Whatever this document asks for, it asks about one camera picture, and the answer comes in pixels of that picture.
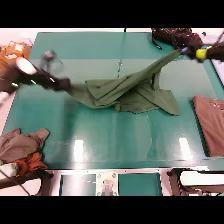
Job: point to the green T-shirt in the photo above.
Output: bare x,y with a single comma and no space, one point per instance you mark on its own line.
133,91

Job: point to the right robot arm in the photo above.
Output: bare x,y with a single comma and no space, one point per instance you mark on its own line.
216,52

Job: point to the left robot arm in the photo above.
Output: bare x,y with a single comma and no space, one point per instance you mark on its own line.
26,74

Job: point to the red-brown garment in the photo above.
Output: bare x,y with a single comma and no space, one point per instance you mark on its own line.
213,126

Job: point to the silver frame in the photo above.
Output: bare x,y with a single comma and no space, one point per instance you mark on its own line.
106,183

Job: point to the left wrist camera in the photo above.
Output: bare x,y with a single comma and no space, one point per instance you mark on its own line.
50,61

